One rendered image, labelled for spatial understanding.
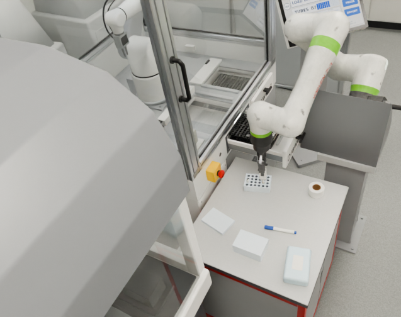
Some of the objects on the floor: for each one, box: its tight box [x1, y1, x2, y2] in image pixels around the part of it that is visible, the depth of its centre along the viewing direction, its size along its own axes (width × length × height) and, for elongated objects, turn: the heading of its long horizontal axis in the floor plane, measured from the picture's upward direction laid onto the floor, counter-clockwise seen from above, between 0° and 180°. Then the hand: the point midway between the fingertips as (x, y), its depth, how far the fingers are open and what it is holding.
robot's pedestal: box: [317, 152, 378, 254], centre depth 223 cm, size 30×30×76 cm
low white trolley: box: [193, 157, 349, 317], centre depth 199 cm, size 58×62×76 cm
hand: (262, 172), depth 177 cm, fingers closed, pressing on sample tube
